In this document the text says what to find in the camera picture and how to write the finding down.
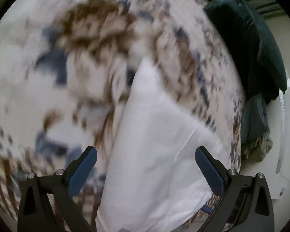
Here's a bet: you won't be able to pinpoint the white pants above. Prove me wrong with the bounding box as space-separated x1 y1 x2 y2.
95 56 229 232

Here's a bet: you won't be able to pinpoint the dark green quilt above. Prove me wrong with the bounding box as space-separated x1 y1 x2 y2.
204 0 287 162

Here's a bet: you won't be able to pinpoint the floral bed blanket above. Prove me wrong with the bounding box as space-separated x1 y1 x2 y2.
0 0 243 231

